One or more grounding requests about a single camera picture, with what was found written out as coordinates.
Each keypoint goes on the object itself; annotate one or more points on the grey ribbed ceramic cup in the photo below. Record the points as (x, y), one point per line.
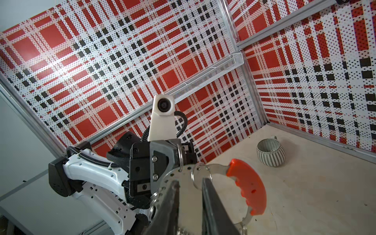
(271, 152)

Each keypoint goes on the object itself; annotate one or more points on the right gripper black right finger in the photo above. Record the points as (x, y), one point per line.
(215, 218)

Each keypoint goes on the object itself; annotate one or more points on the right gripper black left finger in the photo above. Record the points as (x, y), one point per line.
(166, 220)

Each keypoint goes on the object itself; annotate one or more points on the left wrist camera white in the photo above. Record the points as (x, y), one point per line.
(162, 124)

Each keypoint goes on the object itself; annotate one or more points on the white wire mesh basket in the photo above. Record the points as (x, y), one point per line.
(205, 77)

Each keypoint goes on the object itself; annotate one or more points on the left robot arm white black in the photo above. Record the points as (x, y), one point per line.
(121, 188)

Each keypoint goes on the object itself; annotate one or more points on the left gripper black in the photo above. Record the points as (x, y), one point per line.
(150, 162)

